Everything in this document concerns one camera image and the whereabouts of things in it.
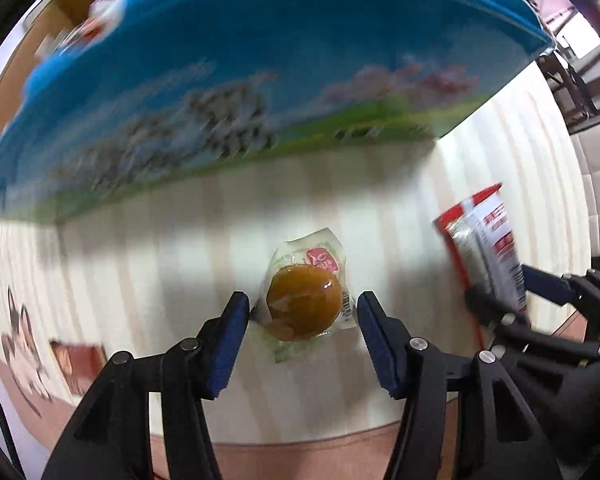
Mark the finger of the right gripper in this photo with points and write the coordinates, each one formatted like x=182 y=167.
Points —
x=500 y=317
x=560 y=290

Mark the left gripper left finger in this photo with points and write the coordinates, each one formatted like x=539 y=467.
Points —
x=170 y=394

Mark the red white snack packet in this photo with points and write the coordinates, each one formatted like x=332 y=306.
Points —
x=480 y=241

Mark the braised egg clear packet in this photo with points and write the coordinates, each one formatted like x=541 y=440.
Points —
x=304 y=297

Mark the brown red snack packet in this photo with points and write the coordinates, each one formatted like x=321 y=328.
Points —
x=79 y=364

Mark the blue milk cardboard box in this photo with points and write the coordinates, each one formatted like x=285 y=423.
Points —
x=147 y=91

